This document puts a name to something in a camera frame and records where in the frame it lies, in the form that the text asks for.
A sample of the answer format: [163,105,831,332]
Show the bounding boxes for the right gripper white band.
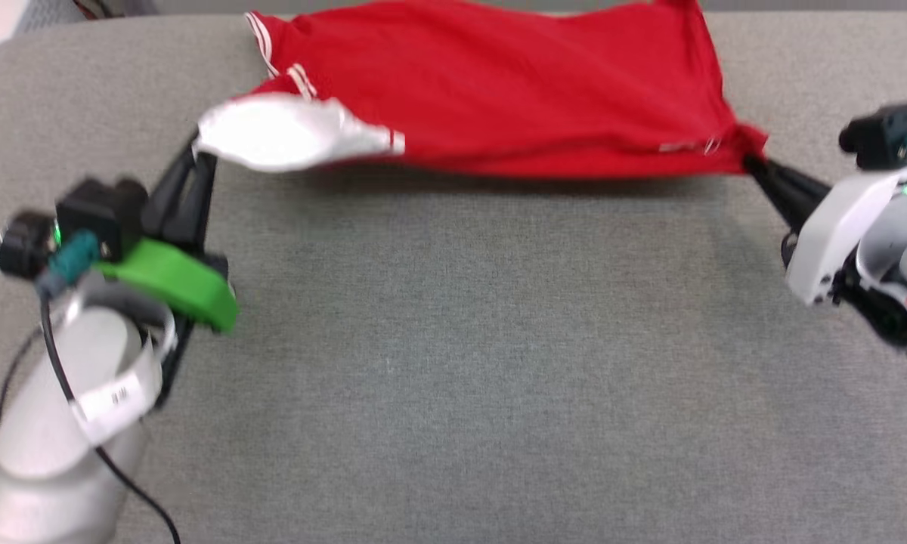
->
[744,155,907,307]

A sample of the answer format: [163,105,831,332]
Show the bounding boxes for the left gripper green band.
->
[93,134,240,409]

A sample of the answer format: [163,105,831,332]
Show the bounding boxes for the red basketball jersey white sleeves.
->
[195,0,769,180]

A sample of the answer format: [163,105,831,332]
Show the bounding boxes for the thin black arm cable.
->
[0,329,40,450]
[39,291,182,544]

